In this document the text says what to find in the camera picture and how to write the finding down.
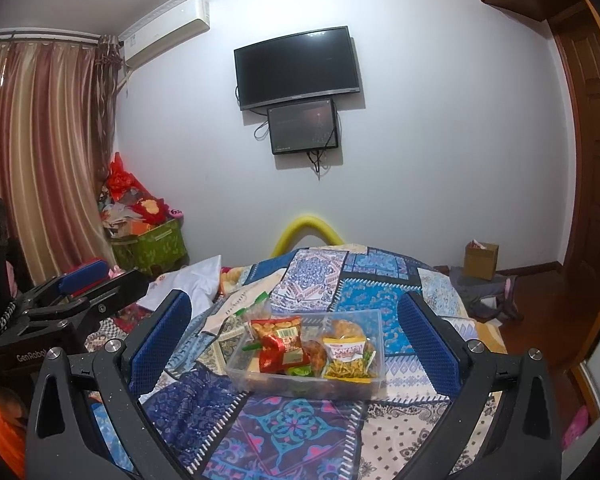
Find yellow foam tube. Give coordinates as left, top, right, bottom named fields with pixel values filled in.
left=270, top=214, right=342, bottom=257

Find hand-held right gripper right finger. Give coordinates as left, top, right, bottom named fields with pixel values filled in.
left=397, top=291, right=567, bottom=480

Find clear bag of round crisps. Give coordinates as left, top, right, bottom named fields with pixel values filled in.
left=327, top=317, right=369, bottom=344

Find striped pink brown curtain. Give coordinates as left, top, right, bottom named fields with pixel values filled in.
left=0, top=34, right=122, bottom=288

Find patchwork printed blanket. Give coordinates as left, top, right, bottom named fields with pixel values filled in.
left=80, top=243, right=509, bottom=480

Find person's left forearm orange sleeve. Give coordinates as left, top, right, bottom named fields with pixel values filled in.
left=0, top=382, right=31, bottom=479

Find white air conditioner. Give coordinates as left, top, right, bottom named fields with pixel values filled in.
left=118, top=0, right=212, bottom=71

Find white curtain rail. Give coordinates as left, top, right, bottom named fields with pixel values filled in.
left=0, top=29, right=103, bottom=47

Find black hanging cable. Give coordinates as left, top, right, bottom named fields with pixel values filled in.
left=307, top=148, right=332, bottom=178

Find green storage box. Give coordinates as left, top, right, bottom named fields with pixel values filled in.
left=108, top=218, right=189, bottom=278

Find red snack packet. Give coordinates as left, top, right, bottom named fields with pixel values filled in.
left=258, top=331, right=309, bottom=374

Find grey clothing heap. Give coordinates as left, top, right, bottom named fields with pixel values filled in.
left=447, top=264, right=525, bottom=322

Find pink slipper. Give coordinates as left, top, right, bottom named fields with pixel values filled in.
left=569, top=404, right=592, bottom=437

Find yellow stick snack packet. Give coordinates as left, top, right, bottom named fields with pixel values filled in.
left=322, top=335, right=377, bottom=380

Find black wall television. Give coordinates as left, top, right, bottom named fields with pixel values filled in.
left=233, top=25, right=361, bottom=112

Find clear bag with green print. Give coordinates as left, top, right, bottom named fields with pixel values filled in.
left=234, top=292, right=272, bottom=319

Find small black wall monitor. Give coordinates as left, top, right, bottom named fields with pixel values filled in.
left=267, top=98, right=340, bottom=156

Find clear packet of brown snacks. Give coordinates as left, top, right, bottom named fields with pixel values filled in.
left=302, top=339, right=329, bottom=369

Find orange cracker packet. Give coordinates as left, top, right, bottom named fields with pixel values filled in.
left=249, top=315, right=305, bottom=357

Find beige cloth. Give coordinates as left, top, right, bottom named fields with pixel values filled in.
left=200, top=267, right=292, bottom=337

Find brown wooden door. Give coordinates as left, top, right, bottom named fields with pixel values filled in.
left=549, top=0, right=600, bottom=413

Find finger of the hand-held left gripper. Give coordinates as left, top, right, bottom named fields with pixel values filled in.
left=19, top=258, right=111, bottom=307
left=22, top=269, right=151, bottom=334

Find white plastic bag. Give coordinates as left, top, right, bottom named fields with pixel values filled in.
left=147, top=255, right=224, bottom=312

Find clear plastic container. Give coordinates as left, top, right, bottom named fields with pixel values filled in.
left=224, top=308, right=387, bottom=402

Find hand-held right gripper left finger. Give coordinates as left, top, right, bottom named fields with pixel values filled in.
left=25, top=289, right=216, bottom=480

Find brown cardboard box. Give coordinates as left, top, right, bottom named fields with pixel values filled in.
left=462, top=240, right=500, bottom=281

